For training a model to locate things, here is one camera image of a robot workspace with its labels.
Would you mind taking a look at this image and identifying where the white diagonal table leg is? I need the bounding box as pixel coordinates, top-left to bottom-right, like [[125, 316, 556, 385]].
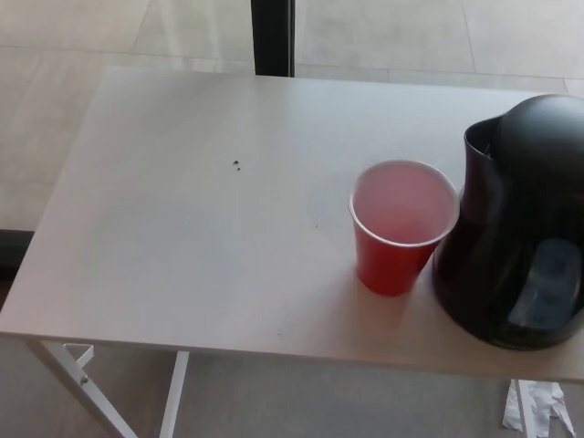
[[21, 339, 134, 438]]

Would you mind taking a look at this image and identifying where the red plastic cup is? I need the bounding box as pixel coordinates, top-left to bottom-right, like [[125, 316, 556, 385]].
[[347, 159, 461, 297]]

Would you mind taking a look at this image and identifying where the white straight table leg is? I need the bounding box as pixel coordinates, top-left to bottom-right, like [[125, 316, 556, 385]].
[[158, 349, 191, 438], [516, 379, 539, 438]]

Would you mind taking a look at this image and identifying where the white table brace bracket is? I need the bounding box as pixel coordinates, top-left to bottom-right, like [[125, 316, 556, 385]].
[[63, 344, 95, 367]]

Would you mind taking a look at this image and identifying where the crumpled white paper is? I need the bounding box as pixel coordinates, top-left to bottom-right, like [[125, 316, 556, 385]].
[[501, 381, 579, 438]]

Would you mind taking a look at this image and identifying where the black vertical window post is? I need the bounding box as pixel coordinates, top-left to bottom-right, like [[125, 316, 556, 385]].
[[250, 0, 297, 78]]

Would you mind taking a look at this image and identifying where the black electric kettle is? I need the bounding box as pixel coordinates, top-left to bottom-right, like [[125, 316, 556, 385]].
[[431, 94, 584, 351]]

